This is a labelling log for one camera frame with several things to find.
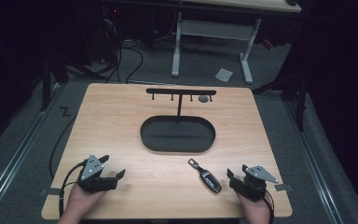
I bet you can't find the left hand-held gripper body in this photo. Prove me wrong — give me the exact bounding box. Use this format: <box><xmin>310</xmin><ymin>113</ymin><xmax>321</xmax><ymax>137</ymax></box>
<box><xmin>77</xmin><ymin>154</ymin><xmax>119</xmax><ymax>194</ymax></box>

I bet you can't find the bundle of black cables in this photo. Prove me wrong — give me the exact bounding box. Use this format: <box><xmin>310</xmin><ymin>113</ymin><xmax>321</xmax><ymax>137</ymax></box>
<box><xmin>101</xmin><ymin>18</ymin><xmax>145</xmax><ymax>85</ymax></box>

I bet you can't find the black key rack with tray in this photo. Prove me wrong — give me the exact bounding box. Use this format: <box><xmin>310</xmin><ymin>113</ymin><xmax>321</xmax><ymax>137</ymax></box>
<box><xmin>139</xmin><ymin>88</ymin><xmax>217</xmax><ymax>154</ymax></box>

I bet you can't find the grey tape strip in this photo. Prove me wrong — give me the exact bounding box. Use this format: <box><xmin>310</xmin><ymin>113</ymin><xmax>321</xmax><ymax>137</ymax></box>
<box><xmin>39</xmin><ymin>187</ymin><xmax>62</xmax><ymax>197</ymax></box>
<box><xmin>274</xmin><ymin>183</ymin><xmax>294</xmax><ymax>192</ymax></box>

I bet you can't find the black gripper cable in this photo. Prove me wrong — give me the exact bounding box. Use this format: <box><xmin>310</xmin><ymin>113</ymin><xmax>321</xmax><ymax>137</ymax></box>
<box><xmin>262</xmin><ymin>189</ymin><xmax>276</xmax><ymax>224</ymax></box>
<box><xmin>58</xmin><ymin>161</ymin><xmax>89</xmax><ymax>218</ymax></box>

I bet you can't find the black floor cable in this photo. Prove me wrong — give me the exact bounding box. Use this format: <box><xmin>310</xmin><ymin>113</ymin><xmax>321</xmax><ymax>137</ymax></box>
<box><xmin>48</xmin><ymin>114</ymin><xmax>78</xmax><ymax>180</ymax></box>

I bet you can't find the metal floor rail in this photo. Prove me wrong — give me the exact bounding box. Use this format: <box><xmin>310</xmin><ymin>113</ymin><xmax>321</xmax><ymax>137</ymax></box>
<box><xmin>0</xmin><ymin>90</ymin><xmax>63</xmax><ymax>223</ymax></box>
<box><xmin>283</xmin><ymin>99</ymin><xmax>346</xmax><ymax>224</ymax></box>

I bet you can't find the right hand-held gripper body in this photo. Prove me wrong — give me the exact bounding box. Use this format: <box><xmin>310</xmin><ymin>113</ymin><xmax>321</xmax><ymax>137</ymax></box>
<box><xmin>228</xmin><ymin>164</ymin><xmax>280</xmax><ymax>202</ymax></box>

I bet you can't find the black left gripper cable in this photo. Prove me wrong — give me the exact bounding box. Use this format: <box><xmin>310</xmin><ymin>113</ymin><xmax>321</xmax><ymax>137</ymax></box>
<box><xmin>58</xmin><ymin>161</ymin><xmax>89</xmax><ymax>218</ymax></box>

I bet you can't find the white-framed desk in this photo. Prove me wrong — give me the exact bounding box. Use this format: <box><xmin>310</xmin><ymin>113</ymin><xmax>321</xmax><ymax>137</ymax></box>
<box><xmin>170</xmin><ymin>0</ymin><xmax>303</xmax><ymax>86</ymax></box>

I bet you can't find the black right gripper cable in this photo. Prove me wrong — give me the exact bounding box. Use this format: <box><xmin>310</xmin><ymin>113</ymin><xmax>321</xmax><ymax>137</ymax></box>
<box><xmin>262</xmin><ymin>189</ymin><xmax>276</xmax><ymax>224</ymax></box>

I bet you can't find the person's right hand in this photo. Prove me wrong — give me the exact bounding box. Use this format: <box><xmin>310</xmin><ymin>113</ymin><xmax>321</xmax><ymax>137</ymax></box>
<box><xmin>235</xmin><ymin>191</ymin><xmax>274</xmax><ymax>224</ymax></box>

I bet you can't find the black car key with clip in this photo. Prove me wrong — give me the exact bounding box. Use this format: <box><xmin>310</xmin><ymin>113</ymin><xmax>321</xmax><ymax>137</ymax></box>
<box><xmin>187</xmin><ymin>158</ymin><xmax>223</xmax><ymax>194</ymax></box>

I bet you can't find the black stand leg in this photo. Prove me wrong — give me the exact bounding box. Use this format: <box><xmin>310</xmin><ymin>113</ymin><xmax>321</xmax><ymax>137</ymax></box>
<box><xmin>39</xmin><ymin>54</ymin><xmax>71</xmax><ymax>112</ymax></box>
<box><xmin>251</xmin><ymin>69</ymin><xmax>310</xmax><ymax>133</ymax></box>

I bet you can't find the grey paper sheet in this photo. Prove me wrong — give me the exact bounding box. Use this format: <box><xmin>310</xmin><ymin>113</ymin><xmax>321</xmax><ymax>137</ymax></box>
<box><xmin>214</xmin><ymin>67</ymin><xmax>234</xmax><ymax>84</ymax></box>

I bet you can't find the person's left hand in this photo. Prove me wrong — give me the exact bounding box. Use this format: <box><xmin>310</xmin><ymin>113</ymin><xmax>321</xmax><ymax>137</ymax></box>
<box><xmin>65</xmin><ymin>183</ymin><xmax>107</xmax><ymax>219</ymax></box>

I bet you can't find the small red object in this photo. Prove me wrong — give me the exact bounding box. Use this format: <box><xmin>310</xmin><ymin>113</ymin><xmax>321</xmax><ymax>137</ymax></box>
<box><xmin>261</xmin><ymin>38</ymin><xmax>275</xmax><ymax>51</ymax></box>

